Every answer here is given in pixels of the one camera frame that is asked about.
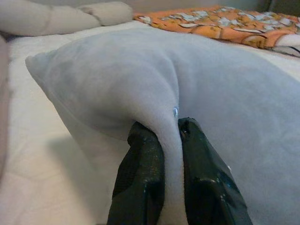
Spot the cream knotted bolster pillow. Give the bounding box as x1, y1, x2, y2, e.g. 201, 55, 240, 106
0, 1, 134, 37

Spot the orange cartoon print blanket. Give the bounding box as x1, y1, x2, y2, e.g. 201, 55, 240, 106
133, 4, 300, 58

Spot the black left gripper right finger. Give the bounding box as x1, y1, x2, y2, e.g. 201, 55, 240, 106
177, 117, 253, 225

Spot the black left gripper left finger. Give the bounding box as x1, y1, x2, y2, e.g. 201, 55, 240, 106
106, 122, 166, 225

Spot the grey plush pillow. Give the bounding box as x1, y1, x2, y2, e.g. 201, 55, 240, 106
25, 29, 300, 225

